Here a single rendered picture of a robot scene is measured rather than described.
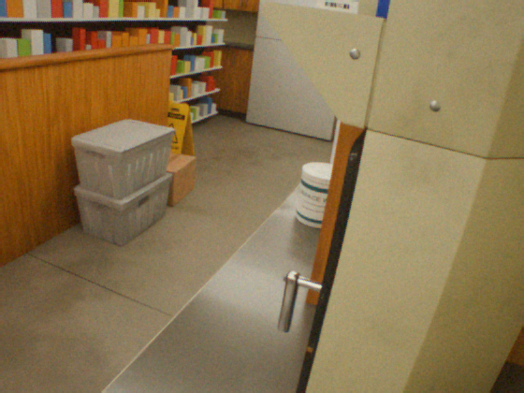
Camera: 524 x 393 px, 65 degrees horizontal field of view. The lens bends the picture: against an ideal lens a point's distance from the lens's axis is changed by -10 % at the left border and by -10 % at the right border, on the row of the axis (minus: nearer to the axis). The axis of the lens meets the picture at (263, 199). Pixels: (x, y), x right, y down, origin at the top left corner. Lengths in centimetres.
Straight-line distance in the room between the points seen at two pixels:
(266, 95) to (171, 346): 506
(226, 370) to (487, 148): 56
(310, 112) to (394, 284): 515
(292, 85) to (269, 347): 491
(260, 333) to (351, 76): 57
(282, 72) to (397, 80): 522
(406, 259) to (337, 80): 18
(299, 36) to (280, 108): 527
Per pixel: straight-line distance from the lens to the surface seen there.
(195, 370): 78
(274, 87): 566
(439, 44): 40
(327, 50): 41
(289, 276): 54
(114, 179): 271
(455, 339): 55
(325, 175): 122
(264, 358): 81
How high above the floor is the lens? 150
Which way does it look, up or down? 24 degrees down
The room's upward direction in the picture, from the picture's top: 7 degrees clockwise
